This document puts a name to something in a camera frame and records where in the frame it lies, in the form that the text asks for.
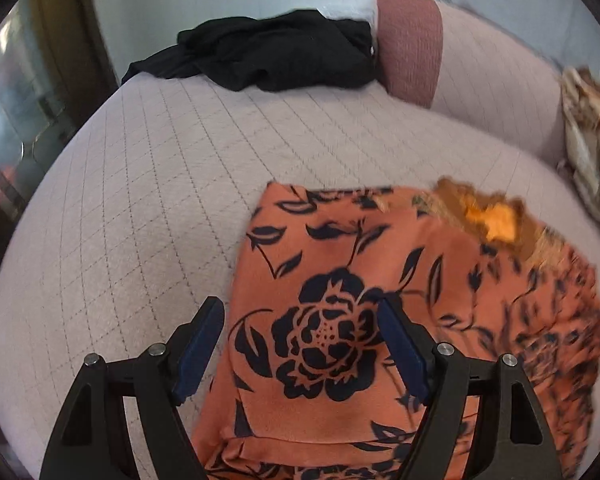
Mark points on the orange black floral garment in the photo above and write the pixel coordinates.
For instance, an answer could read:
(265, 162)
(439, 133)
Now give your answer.
(330, 240)

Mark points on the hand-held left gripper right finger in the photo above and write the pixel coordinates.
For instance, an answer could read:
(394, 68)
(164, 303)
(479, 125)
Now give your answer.
(402, 352)

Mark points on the glass door panel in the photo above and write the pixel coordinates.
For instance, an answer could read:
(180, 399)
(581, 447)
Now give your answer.
(20, 95)

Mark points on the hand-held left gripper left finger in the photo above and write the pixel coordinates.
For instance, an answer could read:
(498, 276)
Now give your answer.
(196, 352)

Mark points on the pink bolster pillow maroon end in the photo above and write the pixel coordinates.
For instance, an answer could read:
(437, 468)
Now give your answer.
(480, 70)

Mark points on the pink quilted bed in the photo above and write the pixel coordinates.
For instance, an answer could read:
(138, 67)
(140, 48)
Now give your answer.
(130, 185)

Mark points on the wooden door frame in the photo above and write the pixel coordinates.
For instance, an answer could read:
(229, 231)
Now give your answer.
(75, 25)

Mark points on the cream floral cloth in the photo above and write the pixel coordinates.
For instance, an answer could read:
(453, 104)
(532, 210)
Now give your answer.
(592, 150)

